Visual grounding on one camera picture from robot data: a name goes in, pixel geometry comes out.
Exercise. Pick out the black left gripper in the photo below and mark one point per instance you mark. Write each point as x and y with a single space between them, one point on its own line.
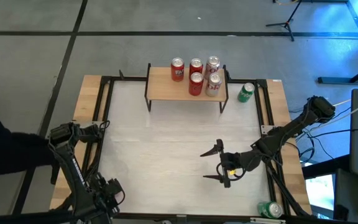
102 202

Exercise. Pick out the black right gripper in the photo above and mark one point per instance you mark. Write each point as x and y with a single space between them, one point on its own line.
236 161

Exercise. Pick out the green Sprite can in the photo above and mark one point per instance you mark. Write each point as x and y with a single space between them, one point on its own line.
269 210
245 93

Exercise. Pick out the silver Diet Coke can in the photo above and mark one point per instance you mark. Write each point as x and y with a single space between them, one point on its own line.
213 87
212 65

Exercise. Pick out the red Coca-Cola can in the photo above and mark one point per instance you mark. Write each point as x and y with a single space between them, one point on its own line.
195 66
196 87

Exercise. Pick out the red Fanta strawberry can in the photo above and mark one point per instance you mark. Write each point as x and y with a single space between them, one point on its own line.
177 71

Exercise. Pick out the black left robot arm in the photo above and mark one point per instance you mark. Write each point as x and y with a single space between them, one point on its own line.
76 174

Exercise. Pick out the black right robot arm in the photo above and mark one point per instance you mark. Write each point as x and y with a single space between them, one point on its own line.
291 127

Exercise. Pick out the black crossbar with silver brackets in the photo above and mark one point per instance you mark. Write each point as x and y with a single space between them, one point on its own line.
197 217

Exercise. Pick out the lit screen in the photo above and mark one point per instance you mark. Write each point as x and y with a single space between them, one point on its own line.
320 193

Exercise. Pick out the person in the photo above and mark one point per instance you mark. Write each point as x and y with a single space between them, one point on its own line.
5 146

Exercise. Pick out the black tripod stand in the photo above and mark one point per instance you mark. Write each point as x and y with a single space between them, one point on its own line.
287 22

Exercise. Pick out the black table frame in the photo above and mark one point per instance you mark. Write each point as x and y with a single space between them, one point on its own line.
233 81

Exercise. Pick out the wooden shelf black metal frame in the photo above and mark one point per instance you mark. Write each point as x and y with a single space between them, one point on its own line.
163 88

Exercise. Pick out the black metal desk frame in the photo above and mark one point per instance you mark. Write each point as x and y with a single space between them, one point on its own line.
337 80

